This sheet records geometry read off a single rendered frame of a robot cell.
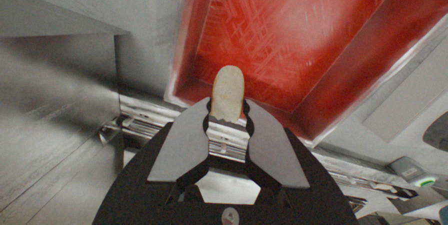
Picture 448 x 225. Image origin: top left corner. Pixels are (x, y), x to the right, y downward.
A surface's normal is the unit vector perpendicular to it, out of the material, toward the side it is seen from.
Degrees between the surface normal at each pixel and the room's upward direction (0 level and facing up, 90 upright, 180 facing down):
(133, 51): 0
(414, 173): 90
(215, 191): 10
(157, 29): 0
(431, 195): 90
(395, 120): 90
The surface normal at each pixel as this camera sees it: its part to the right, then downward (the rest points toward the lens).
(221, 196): 0.04, 0.36
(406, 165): -0.93, -0.32
